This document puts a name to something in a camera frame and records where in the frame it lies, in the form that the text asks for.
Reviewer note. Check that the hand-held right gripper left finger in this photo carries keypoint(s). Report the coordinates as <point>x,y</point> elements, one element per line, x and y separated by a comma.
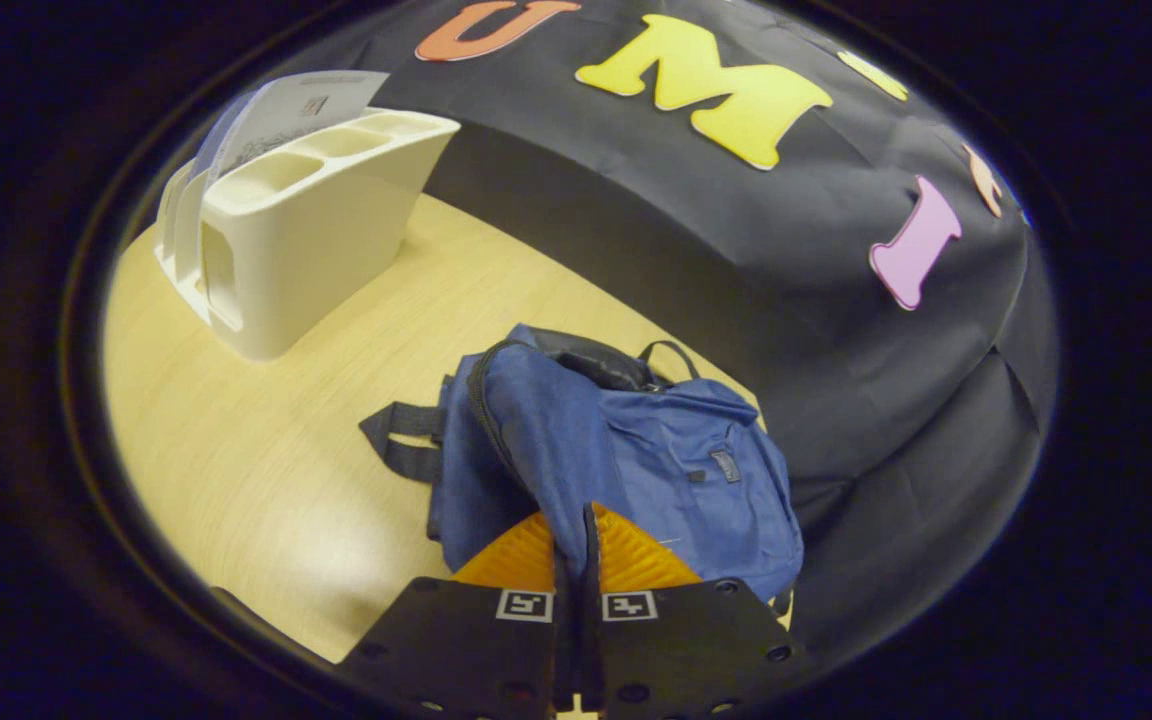
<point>564,640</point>

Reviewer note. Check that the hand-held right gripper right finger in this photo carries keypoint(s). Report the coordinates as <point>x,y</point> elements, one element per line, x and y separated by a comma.
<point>591,640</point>

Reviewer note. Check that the blue schoolbag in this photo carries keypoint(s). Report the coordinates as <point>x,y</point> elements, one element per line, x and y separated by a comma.
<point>656,460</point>

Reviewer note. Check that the cream plastic bookshelf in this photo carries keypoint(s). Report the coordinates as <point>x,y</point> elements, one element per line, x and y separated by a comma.
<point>316,240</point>

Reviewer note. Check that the patterned grey white book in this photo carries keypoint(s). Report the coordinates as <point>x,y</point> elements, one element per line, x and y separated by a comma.
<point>306,105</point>

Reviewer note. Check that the pale blue book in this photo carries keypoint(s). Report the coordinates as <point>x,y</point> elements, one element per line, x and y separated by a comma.
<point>224,130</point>

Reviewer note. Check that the black backdrop cloth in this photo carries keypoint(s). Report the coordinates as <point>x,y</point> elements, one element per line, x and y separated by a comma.
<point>636,220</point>

